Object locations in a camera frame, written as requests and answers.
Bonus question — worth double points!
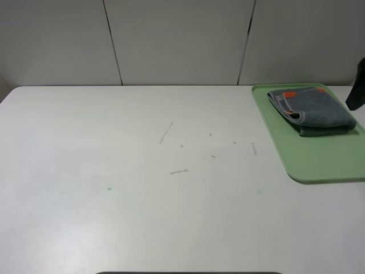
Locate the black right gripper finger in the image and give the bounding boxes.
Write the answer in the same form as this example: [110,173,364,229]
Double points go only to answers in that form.
[346,58,365,111]

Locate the grey towel with orange stripes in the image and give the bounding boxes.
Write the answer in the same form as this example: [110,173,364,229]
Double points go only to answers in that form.
[267,87,357,137]

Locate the green plastic tray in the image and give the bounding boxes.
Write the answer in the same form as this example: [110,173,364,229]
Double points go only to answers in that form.
[252,83,364,184]

